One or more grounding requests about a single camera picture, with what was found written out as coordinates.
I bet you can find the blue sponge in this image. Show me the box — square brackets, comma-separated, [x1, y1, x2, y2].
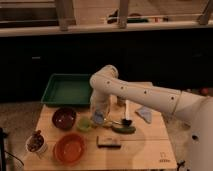
[92, 111, 104, 125]

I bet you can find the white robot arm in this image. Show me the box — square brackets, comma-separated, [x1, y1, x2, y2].
[89, 65, 213, 171]

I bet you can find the small metal cup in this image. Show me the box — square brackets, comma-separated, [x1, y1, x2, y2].
[117, 97, 126, 106]

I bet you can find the green plastic cup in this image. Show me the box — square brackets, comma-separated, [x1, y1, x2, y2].
[77, 116, 92, 132]

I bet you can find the metal spoon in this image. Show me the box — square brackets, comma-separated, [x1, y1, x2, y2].
[106, 119, 122, 125]

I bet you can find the green plastic tray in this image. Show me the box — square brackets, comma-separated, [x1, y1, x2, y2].
[41, 74, 92, 107]

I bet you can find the grey blue cloth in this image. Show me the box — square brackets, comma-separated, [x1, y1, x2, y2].
[136, 106, 152, 124]

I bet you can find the green cucumber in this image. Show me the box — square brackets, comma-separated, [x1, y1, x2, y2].
[111, 126, 136, 134]

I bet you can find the dark red bowl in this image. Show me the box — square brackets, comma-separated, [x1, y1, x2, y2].
[52, 107, 76, 130]

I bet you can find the orange bowl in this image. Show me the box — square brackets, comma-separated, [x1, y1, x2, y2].
[53, 133, 86, 166]

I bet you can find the white mug with contents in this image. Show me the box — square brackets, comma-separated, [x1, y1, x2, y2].
[25, 130, 47, 156]

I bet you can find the white handled black spoon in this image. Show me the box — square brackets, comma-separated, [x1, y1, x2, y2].
[122, 100, 132, 126]

